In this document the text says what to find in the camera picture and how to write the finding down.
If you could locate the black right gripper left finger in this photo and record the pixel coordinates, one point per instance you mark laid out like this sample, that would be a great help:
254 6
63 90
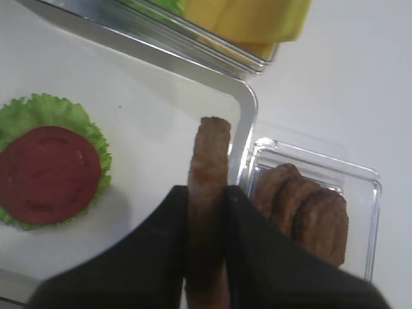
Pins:
143 270

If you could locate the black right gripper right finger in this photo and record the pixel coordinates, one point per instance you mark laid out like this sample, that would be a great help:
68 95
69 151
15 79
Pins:
267 270

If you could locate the brown meat patty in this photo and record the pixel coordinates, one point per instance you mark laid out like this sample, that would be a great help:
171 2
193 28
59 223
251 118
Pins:
321 226
289 200
269 185
205 272

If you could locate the flat yellow cheese slices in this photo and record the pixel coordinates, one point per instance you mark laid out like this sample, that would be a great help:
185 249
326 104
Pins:
263 49

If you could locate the leaning yellow cheese slice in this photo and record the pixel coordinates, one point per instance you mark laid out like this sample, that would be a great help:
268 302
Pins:
253 21

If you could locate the clear lettuce cheese container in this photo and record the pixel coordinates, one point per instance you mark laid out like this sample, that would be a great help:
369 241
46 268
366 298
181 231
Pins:
164 23

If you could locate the clear patty tomato container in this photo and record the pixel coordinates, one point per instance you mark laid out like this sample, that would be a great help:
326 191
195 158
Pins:
360 186

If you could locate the red tomato slice on tray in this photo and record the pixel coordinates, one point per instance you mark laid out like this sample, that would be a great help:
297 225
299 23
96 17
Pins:
48 175

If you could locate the white parchment paper sheet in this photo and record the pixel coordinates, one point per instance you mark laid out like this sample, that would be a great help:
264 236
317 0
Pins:
128 135

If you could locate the white metal tray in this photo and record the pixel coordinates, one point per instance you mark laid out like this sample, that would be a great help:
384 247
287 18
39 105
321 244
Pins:
135 106

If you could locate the green lettuce leaf on tray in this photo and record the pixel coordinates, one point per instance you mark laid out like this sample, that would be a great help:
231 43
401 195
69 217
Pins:
24 114

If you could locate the green lettuce leaves in container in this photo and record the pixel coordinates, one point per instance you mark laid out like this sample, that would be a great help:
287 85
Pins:
172 6

